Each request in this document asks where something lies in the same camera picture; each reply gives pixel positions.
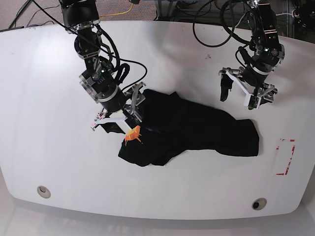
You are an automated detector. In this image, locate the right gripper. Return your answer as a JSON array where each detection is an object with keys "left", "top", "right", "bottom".
[{"left": 90, "top": 82, "right": 145, "bottom": 134}]

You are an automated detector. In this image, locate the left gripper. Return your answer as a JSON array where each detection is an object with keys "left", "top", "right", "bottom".
[{"left": 219, "top": 64, "right": 278, "bottom": 106}]

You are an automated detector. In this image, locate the black t-shirt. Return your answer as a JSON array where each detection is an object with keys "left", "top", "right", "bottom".
[{"left": 100, "top": 88, "right": 261, "bottom": 168}]

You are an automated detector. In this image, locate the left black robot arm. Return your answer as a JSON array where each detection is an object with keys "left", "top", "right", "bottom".
[{"left": 219, "top": 0, "right": 285, "bottom": 110}]

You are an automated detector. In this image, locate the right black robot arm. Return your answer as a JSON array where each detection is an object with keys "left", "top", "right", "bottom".
[{"left": 60, "top": 0, "right": 145, "bottom": 134}]

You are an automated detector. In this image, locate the red tape rectangle marker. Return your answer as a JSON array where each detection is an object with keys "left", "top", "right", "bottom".
[{"left": 273, "top": 139, "right": 296, "bottom": 176}]

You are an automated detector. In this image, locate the left table grommet hole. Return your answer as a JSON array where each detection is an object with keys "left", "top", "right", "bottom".
[{"left": 37, "top": 186, "right": 51, "bottom": 199}]

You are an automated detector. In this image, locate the table grommet hole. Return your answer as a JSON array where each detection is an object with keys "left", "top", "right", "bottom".
[
  {"left": 252, "top": 198, "right": 267, "bottom": 211},
  {"left": 37, "top": 186, "right": 51, "bottom": 199}
]

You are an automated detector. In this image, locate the right table grommet hole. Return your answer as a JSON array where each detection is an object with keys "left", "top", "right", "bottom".
[{"left": 252, "top": 198, "right": 267, "bottom": 211}]

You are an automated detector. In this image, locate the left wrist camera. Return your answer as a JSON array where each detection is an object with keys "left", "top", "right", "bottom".
[{"left": 244, "top": 93, "right": 261, "bottom": 110}]

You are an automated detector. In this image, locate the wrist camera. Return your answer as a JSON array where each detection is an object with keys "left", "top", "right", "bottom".
[
  {"left": 125, "top": 116, "right": 141, "bottom": 130},
  {"left": 244, "top": 93, "right": 261, "bottom": 110}
]

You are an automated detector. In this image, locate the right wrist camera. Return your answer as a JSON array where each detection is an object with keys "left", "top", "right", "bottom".
[{"left": 125, "top": 116, "right": 141, "bottom": 130}]

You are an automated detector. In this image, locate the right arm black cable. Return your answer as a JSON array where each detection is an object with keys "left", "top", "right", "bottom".
[{"left": 98, "top": 24, "right": 148, "bottom": 93}]

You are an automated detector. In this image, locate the black cable loop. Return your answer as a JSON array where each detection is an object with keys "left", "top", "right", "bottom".
[{"left": 192, "top": 0, "right": 249, "bottom": 47}]

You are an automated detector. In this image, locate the yellow cable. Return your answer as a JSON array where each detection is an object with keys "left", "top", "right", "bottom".
[{"left": 91, "top": 2, "right": 136, "bottom": 22}]

